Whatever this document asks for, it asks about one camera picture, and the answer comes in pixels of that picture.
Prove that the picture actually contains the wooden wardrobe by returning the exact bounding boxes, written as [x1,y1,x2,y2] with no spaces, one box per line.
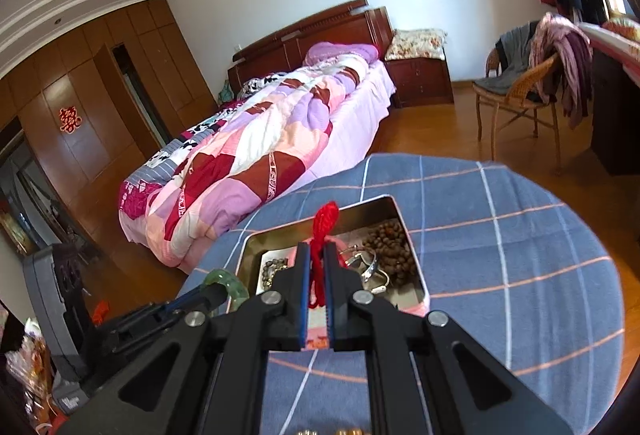
[0,0,219,266]

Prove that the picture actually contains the red tassel pearl necklace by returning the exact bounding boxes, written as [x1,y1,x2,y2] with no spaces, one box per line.
[305,200,342,311]

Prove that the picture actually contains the blue plaid tablecloth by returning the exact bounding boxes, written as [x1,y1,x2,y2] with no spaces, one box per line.
[186,153,624,434]

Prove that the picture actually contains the green jade bangle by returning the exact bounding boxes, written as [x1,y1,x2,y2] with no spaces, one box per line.
[200,268,250,313]

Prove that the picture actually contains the wooden nightstand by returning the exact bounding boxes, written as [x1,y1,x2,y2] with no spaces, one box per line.
[384,58,454,109]

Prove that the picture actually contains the pink patchwork quilt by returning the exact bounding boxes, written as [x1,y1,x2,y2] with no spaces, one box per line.
[118,54,378,267]

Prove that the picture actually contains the silver bangle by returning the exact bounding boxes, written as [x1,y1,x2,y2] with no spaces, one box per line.
[340,245,390,295]

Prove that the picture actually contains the wicker chair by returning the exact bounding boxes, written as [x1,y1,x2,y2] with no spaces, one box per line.
[472,54,562,172]

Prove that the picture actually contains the wooden bed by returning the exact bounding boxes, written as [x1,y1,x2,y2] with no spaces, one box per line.
[118,0,397,274]

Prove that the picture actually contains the clothes on chair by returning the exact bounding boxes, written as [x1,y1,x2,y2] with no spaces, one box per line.
[473,12,592,129]

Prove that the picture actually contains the brown wooden bead bracelet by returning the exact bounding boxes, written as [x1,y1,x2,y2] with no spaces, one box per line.
[361,218,418,287]

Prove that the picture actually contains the gold bead necklace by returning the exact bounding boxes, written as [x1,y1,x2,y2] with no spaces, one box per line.
[294,426,367,435]

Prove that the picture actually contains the pink metal tin box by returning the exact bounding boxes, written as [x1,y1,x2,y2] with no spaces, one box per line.
[226,194,432,351]

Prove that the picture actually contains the purple pillow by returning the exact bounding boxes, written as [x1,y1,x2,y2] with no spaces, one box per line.
[303,42,378,66]

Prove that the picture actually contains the dark bead bracelet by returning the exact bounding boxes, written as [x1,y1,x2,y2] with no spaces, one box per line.
[259,256,291,291]

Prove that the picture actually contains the dark wooden desk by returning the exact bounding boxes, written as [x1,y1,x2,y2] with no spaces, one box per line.
[578,23,639,176]

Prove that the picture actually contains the floral cushion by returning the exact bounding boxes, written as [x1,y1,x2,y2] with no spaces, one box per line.
[385,28,447,61]

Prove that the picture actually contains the pink bangle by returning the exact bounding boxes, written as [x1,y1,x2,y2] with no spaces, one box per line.
[329,236,356,267]

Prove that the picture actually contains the red double happiness sticker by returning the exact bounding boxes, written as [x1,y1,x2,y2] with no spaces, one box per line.
[58,106,82,135]

